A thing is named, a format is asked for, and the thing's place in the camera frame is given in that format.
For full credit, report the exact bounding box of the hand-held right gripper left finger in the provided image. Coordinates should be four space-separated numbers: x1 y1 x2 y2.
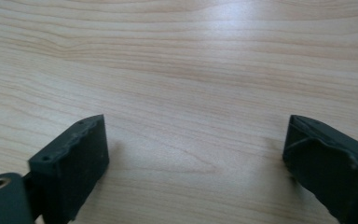
27 114 110 224

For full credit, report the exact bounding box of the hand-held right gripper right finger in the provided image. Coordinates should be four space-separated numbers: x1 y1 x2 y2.
282 114 358 224

